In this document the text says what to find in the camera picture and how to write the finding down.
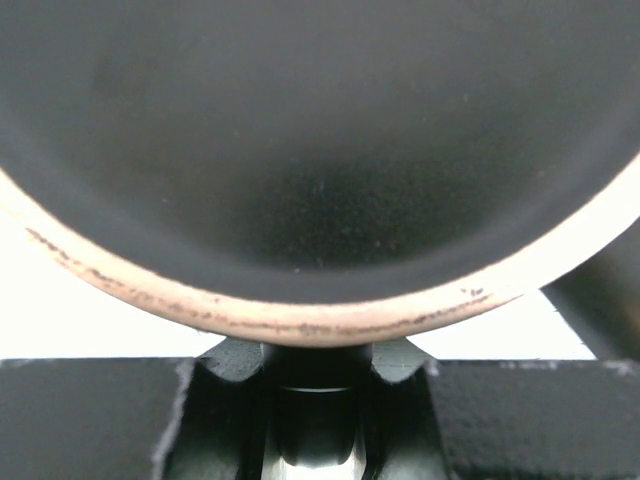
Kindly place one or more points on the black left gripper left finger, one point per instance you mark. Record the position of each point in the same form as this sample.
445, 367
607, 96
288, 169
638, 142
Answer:
129, 418

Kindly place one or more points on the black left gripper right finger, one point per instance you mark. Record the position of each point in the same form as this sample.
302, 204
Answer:
502, 419

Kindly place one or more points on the red black mug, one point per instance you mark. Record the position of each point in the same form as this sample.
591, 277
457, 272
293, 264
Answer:
320, 173

